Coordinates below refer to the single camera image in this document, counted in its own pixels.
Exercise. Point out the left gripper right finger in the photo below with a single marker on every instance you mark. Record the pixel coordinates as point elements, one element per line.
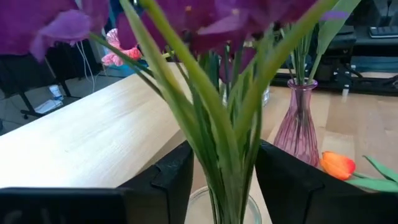
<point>311,202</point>

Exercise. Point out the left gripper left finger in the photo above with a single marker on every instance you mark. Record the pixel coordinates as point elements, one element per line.
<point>93,205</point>

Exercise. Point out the orange artificial tulip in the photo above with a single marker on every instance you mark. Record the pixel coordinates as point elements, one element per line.
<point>337,165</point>

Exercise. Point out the pink ribbed glass vase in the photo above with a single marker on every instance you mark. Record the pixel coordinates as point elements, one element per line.
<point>297,130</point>

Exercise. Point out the clear glass vase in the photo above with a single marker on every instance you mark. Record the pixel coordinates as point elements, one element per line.
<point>199,208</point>

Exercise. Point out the purple artificial flower bunch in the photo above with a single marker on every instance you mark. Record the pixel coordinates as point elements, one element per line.
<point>62,28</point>

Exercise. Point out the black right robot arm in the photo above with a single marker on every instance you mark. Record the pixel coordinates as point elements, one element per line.
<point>337,46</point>

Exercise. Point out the wooden shelf board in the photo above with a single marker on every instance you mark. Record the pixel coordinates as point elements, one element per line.
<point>87,130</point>

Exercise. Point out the black metal table frame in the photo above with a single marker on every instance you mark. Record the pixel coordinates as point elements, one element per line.
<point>357,87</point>

